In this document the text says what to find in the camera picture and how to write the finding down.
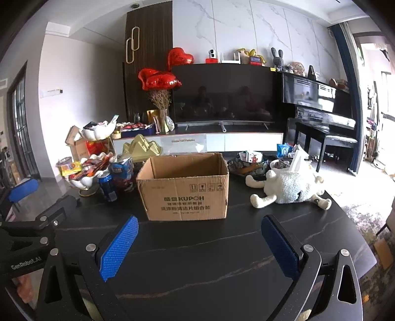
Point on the two-tier white shell tray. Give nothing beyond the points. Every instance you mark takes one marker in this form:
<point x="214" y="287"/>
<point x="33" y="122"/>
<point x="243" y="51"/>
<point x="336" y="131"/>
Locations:
<point x="83" y="175"/>

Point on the dark patterned bowl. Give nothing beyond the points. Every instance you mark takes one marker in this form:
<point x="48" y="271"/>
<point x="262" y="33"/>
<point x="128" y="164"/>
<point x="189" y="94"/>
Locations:
<point x="249" y="162"/>

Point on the dried flower bouquet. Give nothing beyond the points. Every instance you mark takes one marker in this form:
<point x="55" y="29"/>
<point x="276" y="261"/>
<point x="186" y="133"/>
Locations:
<point x="161" y="99"/>

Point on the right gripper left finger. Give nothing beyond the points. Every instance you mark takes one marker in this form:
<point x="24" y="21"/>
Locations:
<point x="115" y="246"/>

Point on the black piano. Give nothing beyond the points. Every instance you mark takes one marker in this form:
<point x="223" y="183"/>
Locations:
<point x="317" y="104"/>

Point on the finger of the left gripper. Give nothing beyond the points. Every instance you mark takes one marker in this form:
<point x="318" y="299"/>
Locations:
<point x="62" y="209"/>
<point x="22" y="190"/>

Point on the white plush sheep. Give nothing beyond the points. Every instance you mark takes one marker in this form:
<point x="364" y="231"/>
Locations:
<point x="283" y="186"/>

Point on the red heart balloons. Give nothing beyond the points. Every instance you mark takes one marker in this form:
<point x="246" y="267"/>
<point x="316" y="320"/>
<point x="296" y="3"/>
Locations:
<point x="152" y="79"/>

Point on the blue soda can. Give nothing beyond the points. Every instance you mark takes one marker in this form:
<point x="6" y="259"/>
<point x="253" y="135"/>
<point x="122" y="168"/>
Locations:
<point x="107" y="186"/>

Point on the black television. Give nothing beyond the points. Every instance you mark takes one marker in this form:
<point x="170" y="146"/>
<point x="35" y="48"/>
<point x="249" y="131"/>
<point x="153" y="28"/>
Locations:
<point x="232" y="92"/>

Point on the grey bunny doll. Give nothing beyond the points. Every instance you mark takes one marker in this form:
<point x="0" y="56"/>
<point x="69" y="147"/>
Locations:
<point x="278" y="59"/>

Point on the white tv cabinet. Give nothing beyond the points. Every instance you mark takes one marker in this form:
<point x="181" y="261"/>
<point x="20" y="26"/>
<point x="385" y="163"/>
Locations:
<point x="174" y="144"/>

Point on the blue curtain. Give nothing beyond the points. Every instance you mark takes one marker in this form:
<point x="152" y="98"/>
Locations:
<point x="348" y="53"/>

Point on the white security camera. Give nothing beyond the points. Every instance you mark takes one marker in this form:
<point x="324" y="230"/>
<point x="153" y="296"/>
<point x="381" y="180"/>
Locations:
<point x="212" y="57"/>

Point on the yellow mountain-shaped ornament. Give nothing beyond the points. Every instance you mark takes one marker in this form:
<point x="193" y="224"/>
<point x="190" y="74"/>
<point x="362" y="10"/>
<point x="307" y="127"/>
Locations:
<point x="140" y="149"/>

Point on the piano bench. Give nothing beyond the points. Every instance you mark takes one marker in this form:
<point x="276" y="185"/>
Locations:
<point x="326" y="138"/>

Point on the small cardboard box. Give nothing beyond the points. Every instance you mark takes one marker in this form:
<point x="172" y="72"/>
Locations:
<point x="77" y="144"/>

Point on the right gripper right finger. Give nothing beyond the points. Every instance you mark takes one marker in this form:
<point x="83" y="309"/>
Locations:
<point x="285" y="248"/>

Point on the blue snack carton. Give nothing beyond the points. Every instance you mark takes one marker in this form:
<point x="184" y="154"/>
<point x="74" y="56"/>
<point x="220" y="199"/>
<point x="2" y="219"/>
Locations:
<point x="122" y="171"/>

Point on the brown cardboard box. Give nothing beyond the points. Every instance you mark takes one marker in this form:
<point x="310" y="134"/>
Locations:
<point x="193" y="187"/>

